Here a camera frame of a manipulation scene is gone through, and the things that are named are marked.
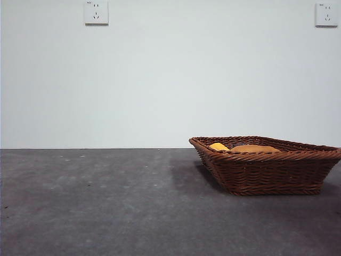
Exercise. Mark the yellow corn cob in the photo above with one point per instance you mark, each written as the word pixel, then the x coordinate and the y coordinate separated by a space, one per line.
pixel 218 147

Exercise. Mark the brown potato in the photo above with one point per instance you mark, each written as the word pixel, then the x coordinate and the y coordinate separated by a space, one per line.
pixel 253 148

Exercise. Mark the brown wicker basket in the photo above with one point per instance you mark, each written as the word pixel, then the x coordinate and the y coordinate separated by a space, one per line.
pixel 269 173

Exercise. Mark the white wall socket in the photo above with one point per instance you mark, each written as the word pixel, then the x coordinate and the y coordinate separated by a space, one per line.
pixel 325 15
pixel 96 12

